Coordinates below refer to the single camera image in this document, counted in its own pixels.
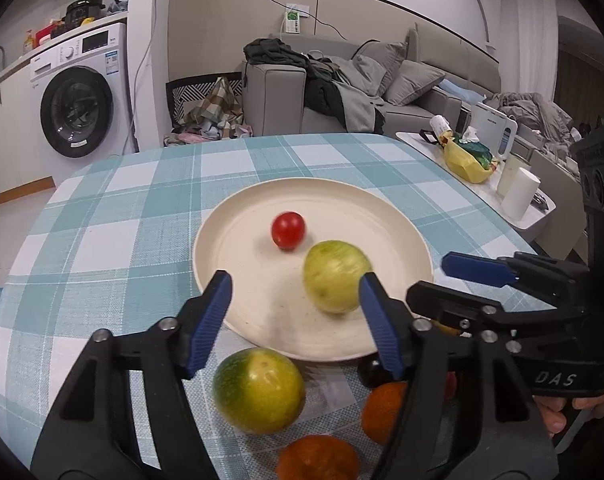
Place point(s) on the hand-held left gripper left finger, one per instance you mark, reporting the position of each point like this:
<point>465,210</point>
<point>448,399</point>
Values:
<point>209,320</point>

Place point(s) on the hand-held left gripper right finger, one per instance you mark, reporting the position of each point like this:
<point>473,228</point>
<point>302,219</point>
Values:
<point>379,325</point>

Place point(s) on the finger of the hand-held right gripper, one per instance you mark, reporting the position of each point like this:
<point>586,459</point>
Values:
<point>474,267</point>
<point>446,300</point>

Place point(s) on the dark plum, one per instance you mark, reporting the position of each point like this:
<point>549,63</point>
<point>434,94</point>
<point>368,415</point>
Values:
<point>370,374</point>

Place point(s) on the cream round plate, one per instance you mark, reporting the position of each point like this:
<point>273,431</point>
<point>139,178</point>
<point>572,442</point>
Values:
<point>252,270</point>

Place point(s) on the pale yellow-green citrus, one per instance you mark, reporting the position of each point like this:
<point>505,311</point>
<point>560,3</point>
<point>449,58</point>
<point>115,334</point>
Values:
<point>334,275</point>

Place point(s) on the orange mandarin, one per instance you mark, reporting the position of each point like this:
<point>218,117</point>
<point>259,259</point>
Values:
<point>381,410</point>
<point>317,460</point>

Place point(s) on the red tomato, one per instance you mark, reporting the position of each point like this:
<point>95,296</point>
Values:
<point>288,230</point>
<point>450,385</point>

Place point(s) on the green and yellow citrus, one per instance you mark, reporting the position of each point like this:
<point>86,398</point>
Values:
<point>259,390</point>

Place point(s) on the person's right hand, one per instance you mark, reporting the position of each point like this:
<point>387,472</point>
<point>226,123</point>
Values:
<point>551,417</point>

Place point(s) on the white side table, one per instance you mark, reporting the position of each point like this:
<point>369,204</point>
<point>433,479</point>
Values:
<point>486,195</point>

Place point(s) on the white paper roll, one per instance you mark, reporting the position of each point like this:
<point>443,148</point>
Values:
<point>519,192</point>

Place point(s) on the yellow plastic bag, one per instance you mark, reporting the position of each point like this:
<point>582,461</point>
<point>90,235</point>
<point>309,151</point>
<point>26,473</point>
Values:
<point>464,165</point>

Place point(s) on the teal checked tablecloth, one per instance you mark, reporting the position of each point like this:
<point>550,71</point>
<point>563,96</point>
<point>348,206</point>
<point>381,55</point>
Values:
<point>132,240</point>

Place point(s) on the white crumpled package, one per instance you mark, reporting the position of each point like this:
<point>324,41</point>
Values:
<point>439,126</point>

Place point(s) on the grey crumpled blanket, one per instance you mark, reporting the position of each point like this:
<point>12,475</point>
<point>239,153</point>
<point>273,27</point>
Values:
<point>536,117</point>

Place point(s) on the small grey cushion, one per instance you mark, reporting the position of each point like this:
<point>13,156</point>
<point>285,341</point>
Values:
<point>412,82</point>

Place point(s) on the plaid cloth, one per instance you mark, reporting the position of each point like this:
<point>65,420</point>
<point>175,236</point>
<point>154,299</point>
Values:
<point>217,105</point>

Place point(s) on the grey sofa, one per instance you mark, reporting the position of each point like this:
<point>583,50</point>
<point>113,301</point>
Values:
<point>274,105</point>

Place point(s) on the large grey cushion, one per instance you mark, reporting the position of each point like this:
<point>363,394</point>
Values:
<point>381,62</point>

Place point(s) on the pile of dark clothes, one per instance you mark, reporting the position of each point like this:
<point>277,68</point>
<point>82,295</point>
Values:
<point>332,90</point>

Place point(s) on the black patterned basket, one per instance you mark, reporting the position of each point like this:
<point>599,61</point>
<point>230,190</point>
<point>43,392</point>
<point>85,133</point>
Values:
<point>187,92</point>

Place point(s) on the white washing machine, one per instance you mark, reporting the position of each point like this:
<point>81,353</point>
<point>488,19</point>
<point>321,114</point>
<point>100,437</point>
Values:
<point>82,105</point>

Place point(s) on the red box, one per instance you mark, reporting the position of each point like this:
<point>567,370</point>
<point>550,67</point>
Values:
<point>46,32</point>

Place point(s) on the yellow bottle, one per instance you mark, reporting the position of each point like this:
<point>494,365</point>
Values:
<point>28,42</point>

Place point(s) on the black pressure cooker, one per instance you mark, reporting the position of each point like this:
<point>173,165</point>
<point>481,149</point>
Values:
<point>84,10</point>

